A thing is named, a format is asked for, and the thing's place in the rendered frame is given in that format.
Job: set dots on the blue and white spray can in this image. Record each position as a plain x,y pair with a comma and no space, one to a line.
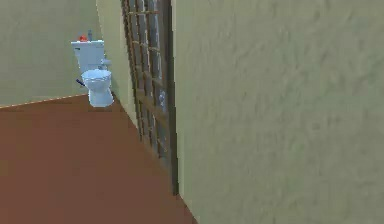
90,34

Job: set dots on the white toilet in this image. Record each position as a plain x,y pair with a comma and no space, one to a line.
95,71

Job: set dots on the red round object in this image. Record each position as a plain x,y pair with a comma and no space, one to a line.
83,38

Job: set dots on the brown glass-paned door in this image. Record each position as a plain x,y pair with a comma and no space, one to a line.
151,83

